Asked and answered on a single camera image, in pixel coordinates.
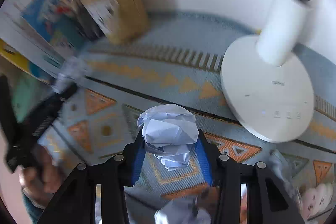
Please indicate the white desk lamp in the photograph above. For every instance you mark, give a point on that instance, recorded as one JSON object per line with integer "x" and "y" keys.
{"x": 265, "y": 90}

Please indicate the blue picture book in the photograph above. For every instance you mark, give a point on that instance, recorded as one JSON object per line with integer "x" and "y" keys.
{"x": 50, "y": 11}

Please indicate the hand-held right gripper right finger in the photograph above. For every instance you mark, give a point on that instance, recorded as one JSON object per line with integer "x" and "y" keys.
{"x": 206, "y": 163}

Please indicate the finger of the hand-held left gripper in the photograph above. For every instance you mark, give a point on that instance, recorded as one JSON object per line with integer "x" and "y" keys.
{"x": 53, "y": 108}

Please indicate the person's left hand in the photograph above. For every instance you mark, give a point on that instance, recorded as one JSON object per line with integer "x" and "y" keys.
{"x": 44, "y": 174}

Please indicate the yellow flat box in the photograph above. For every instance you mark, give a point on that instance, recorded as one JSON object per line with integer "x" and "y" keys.
{"x": 15, "y": 58}

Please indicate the white paper ball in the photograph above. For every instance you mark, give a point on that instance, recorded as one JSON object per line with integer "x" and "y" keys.
{"x": 68, "y": 71}
{"x": 181, "y": 213}
{"x": 168, "y": 134}

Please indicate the pink plush toy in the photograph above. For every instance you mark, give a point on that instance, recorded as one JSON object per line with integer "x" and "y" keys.
{"x": 316, "y": 197}

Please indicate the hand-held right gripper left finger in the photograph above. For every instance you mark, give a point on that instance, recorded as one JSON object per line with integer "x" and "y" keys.
{"x": 137, "y": 161}

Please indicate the cardboard pen holder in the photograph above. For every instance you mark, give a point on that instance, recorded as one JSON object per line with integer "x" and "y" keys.
{"x": 126, "y": 14}

